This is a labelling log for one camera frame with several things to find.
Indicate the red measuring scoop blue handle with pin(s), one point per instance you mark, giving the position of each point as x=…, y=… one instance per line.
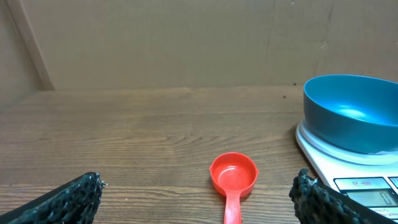
x=233, y=175

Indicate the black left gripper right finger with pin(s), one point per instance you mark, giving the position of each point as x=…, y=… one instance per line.
x=316, y=203

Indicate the teal blue bowl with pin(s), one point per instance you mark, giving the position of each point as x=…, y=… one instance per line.
x=356, y=113

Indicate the white digital kitchen scale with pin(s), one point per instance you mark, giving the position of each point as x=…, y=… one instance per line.
x=368, y=179

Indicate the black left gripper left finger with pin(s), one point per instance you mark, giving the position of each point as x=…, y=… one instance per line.
x=74, y=202

